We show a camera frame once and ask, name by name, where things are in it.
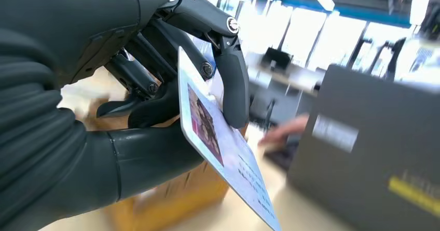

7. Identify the wooden compartment card box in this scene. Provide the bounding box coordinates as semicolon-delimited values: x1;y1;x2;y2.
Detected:
74;97;248;231

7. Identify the grey laptop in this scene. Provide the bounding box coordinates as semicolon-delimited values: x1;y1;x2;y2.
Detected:
287;64;440;231

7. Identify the white ID card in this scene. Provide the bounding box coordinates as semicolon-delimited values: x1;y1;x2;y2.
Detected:
177;46;283;231

